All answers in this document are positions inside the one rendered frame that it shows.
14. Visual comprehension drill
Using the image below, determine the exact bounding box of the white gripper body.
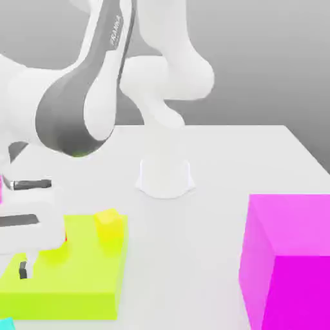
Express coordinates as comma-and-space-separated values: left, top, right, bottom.
0, 199, 67, 256

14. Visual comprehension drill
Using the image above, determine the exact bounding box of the small yellow cube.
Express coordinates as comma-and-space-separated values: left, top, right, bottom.
93, 208, 125, 244

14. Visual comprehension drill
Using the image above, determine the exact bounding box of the small cyan cube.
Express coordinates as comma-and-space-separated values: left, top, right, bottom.
0, 317, 17, 330

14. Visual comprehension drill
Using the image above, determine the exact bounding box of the large lime box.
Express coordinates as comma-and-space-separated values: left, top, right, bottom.
0, 213, 129, 321

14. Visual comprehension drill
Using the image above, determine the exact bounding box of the large magenta box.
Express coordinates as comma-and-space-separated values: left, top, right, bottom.
238, 193, 330, 330

